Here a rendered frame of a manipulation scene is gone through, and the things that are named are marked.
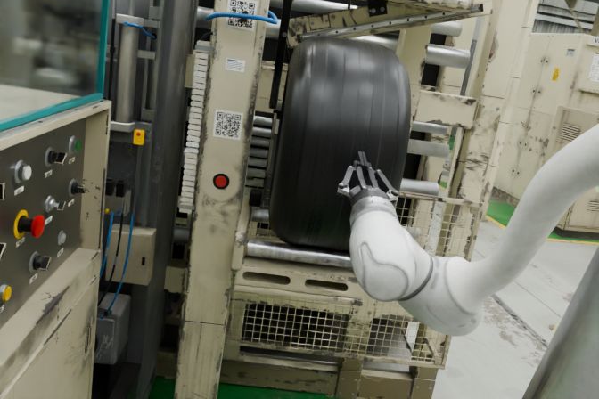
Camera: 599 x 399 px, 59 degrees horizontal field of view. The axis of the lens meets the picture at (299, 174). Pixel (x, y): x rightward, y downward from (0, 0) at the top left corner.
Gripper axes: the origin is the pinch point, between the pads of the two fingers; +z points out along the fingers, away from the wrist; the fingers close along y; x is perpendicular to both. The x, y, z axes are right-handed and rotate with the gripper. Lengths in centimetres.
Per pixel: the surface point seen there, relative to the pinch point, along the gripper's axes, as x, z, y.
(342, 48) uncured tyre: -18.0, 27.7, 6.0
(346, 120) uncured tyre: -6.5, 8.4, 4.2
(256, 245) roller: 34.2, 10.0, 20.8
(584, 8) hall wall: 97, 1083, -629
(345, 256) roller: 34.2, 9.9, -3.9
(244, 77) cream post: -6.0, 28.5, 30.0
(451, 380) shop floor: 145, 69, -83
